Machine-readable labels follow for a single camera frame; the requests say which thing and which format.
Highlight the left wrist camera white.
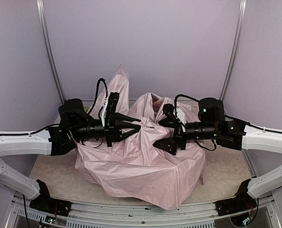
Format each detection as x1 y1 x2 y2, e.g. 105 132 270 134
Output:
100 92 119 127

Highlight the left aluminium corner post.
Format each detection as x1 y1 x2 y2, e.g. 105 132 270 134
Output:
36 0 65 104

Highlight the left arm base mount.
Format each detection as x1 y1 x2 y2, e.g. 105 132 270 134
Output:
29 198 72 217

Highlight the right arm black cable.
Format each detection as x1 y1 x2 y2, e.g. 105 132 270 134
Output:
174 94 282 133

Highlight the pink and black umbrella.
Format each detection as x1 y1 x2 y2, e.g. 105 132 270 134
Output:
75 66 206 209

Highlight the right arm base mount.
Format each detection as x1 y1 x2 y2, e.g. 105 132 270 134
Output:
215 198 257 216

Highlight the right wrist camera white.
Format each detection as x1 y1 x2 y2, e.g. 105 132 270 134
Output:
163 104 185 126

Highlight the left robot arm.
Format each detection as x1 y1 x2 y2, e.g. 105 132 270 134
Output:
0 96 141 200

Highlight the right aluminium corner post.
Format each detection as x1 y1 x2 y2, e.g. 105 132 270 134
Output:
219 0 247 102

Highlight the front aluminium rail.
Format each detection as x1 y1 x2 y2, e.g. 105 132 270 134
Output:
5 187 282 228

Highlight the aluminium corner post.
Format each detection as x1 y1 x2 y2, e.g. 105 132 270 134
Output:
36 0 65 104
219 0 247 102

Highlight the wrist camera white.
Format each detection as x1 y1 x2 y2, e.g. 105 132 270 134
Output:
100 92 119 127
163 104 185 126

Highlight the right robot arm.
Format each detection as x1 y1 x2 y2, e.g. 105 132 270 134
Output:
153 97 282 199

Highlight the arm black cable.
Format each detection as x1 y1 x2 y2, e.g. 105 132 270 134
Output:
174 94 282 133
0 77 109 138

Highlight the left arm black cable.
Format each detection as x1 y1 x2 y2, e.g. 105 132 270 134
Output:
0 77 109 138

